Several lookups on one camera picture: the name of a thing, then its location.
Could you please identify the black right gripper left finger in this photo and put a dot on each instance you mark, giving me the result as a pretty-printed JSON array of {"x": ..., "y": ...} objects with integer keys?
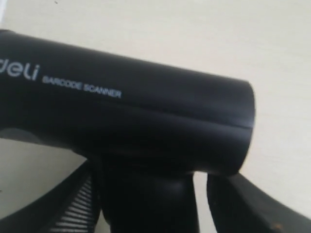
[{"x": 71, "y": 207}]

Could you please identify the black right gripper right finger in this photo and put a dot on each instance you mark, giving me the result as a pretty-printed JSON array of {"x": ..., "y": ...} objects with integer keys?
[{"x": 238, "y": 206}]

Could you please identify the black handheld barcode scanner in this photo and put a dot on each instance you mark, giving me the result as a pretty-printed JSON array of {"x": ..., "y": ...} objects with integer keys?
[{"x": 145, "y": 128}]

